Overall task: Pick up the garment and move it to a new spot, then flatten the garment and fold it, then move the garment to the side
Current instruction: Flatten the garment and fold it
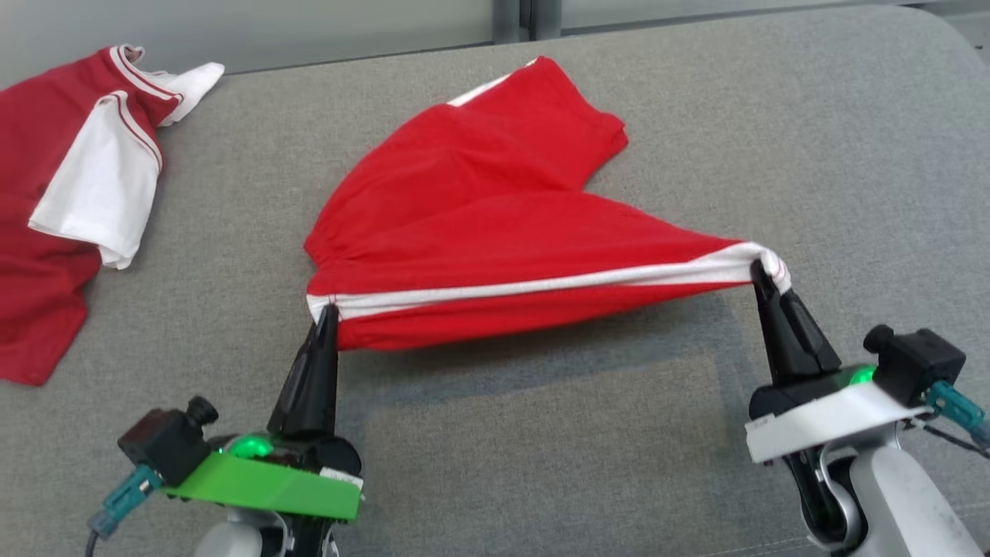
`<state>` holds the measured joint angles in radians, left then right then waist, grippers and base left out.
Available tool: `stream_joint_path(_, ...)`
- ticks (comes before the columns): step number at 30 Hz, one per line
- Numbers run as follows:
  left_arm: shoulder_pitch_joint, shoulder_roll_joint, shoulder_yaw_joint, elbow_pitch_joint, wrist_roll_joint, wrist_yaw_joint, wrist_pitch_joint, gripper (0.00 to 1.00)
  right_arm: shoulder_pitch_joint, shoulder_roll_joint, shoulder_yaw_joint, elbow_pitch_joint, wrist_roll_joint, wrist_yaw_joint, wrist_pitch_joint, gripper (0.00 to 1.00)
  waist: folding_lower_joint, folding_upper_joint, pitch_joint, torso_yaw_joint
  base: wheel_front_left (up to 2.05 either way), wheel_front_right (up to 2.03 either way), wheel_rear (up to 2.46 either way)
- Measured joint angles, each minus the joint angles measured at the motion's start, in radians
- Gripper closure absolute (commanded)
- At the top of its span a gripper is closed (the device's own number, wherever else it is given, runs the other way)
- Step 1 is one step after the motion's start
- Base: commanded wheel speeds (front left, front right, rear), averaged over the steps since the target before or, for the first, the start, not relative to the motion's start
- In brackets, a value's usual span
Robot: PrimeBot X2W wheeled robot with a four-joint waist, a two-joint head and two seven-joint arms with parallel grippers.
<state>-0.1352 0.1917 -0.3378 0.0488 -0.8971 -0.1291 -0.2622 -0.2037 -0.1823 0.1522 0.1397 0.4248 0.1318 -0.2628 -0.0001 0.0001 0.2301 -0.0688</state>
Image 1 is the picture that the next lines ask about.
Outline right cable with teal plug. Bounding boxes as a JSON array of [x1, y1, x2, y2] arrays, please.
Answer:
[[924, 381, 990, 461]]

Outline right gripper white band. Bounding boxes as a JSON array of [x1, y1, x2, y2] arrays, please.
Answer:
[[745, 261, 929, 465]]

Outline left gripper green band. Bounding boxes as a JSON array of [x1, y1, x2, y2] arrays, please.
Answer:
[[162, 304, 364, 521]]

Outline grey wall post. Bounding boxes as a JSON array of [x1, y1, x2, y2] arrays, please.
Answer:
[[492, 0, 562, 43]]

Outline red shorts with white stripe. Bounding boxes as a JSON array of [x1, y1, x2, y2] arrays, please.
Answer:
[[303, 56, 793, 352]]

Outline red jersey with white sleeves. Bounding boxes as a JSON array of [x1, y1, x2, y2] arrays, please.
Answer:
[[0, 44, 226, 386]]

